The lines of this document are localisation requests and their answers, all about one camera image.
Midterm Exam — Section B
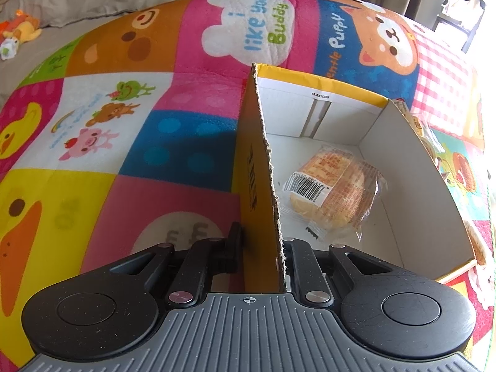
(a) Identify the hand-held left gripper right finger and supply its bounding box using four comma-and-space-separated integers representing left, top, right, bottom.
284, 239, 391, 304

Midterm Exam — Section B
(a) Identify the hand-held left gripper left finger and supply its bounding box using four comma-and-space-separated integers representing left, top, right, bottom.
110, 223, 245, 306

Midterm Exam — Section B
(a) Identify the bread packet with barcode label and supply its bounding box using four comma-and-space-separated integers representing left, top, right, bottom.
280, 144, 388, 241

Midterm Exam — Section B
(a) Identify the yellow cardboard box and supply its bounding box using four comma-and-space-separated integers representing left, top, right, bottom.
232, 63, 476, 293

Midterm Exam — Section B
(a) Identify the colourful cartoon printed mat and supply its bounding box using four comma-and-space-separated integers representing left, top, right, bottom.
0, 0, 496, 372

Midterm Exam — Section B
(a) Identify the small white toy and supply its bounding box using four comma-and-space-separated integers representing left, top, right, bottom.
0, 39, 19, 61

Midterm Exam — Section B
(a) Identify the orange plush toy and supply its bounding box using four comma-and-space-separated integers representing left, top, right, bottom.
0, 10, 42, 44

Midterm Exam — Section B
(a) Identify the dark furniture frame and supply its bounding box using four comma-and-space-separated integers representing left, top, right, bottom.
436, 0, 487, 49

